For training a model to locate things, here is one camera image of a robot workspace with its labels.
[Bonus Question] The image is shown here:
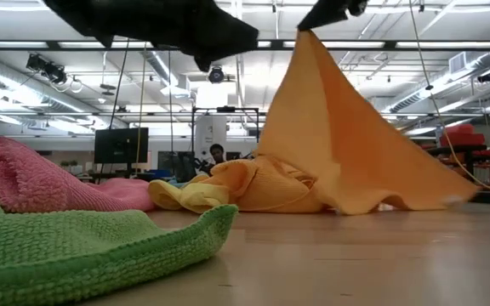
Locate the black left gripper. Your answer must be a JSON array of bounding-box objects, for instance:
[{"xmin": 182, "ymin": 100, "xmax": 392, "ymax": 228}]
[{"xmin": 43, "ymin": 0, "xmax": 259, "ymax": 72}]

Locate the yellow microfiber towel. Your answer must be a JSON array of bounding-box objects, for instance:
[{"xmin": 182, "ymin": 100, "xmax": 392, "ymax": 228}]
[{"xmin": 147, "ymin": 172, "xmax": 234, "ymax": 214}]

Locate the pink microfiber towel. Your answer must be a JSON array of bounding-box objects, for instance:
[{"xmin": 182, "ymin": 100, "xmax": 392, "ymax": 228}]
[{"xmin": 0, "ymin": 136, "xmax": 157, "ymax": 213}]

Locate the green microfiber towel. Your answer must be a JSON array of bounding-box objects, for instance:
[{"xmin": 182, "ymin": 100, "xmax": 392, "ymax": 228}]
[{"xmin": 0, "ymin": 176, "xmax": 240, "ymax": 306}]

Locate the person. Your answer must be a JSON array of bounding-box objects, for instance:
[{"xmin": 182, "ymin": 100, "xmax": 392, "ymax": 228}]
[{"xmin": 208, "ymin": 143, "xmax": 229, "ymax": 175}]

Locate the black computer monitor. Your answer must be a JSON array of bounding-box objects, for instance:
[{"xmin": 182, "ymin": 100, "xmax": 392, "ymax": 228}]
[{"xmin": 94, "ymin": 127, "xmax": 150, "ymax": 165}]

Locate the red plastic crate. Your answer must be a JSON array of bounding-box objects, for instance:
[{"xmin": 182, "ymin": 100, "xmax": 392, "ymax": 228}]
[{"xmin": 438, "ymin": 122, "xmax": 487, "ymax": 149}]

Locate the black background table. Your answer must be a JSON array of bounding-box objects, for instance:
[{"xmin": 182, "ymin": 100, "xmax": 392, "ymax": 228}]
[{"xmin": 425, "ymin": 144, "xmax": 490, "ymax": 178}]

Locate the black round ceiling camera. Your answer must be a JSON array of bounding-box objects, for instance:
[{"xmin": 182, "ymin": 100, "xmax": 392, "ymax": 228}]
[{"xmin": 208, "ymin": 66, "xmax": 225, "ymax": 84}]

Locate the black hanging cable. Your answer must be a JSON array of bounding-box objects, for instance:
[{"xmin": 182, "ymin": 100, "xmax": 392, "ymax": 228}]
[{"xmin": 107, "ymin": 37, "xmax": 131, "ymax": 130}]

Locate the black overhead camera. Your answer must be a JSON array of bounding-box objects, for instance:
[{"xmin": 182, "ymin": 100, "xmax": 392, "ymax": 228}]
[{"xmin": 25, "ymin": 53, "xmax": 68, "ymax": 85}]

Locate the black overhead frame beam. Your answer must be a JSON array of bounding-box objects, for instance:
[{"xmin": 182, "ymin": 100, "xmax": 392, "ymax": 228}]
[{"xmin": 0, "ymin": 39, "xmax": 490, "ymax": 52}]

